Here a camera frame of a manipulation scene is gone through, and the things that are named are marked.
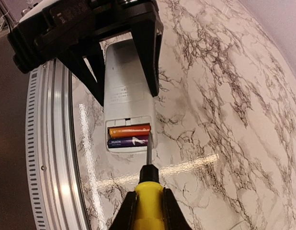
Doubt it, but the purple battery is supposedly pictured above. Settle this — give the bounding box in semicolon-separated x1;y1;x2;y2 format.
107;136;148;148

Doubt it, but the orange battery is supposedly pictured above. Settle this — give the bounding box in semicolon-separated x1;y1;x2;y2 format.
108;124;151;138

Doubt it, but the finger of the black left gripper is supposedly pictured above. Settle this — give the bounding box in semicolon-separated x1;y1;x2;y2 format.
131;14;164;97

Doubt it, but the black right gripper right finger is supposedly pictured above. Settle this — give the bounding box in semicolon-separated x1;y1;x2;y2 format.
162;188;192;230

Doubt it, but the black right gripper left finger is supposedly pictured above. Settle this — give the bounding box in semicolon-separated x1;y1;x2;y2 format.
109;191;137;230

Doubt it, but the aluminium front rail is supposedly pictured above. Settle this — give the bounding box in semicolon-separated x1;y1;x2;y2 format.
25;59;91;230

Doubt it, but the white remote control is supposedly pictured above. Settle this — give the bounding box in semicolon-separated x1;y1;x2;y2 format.
103;39;158;154

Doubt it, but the yellow handled screwdriver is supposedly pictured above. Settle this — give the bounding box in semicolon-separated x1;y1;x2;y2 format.
133;133;165;230

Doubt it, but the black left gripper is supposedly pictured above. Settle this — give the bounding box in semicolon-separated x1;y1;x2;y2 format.
8;0;160;106

